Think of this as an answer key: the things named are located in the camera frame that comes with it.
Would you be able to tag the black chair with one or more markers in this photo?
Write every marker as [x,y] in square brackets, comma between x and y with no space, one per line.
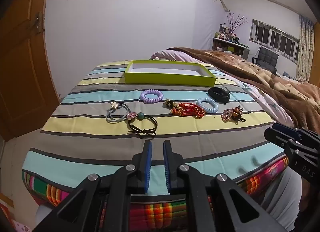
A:
[268,58]

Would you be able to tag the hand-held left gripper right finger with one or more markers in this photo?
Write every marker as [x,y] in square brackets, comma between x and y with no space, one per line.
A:
[167,164]

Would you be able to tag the black wrist band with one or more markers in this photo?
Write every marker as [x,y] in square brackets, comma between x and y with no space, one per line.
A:
[212,94]

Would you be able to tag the patterned curtain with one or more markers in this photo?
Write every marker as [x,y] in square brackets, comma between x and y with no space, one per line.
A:
[305,47]

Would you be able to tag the dried flower branches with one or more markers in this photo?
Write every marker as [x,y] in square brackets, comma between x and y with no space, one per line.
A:
[236,23]

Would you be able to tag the brown fleece blanket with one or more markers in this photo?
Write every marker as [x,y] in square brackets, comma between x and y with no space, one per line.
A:
[275,84]

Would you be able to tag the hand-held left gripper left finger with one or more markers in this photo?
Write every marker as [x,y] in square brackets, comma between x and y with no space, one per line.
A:
[148,164]

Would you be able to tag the metal door latch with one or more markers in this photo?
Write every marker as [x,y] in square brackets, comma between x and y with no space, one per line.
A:
[38,22]

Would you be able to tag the green cardboard box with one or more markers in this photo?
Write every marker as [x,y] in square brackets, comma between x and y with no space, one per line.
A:
[170,80]

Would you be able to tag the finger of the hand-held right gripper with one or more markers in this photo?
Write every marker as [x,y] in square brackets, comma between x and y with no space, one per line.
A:
[276,137]
[287,128]

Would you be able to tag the black gold beaded charm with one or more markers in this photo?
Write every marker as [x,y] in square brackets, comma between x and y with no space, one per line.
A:
[168,102]

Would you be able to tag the cluster of bottles and jars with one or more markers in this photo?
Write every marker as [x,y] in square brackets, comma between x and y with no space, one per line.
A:
[225,33]

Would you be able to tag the barred window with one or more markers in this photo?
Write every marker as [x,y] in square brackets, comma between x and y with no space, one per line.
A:
[275,39]

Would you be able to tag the white shelf unit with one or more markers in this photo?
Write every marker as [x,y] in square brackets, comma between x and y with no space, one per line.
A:
[231,47]

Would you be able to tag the wooden door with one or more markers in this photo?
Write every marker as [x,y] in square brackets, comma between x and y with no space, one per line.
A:
[22,72]

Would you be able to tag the grey blue cloth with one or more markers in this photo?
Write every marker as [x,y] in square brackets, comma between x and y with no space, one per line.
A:
[291,77]

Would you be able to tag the person's grey clothing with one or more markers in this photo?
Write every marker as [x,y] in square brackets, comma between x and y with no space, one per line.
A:
[282,197]

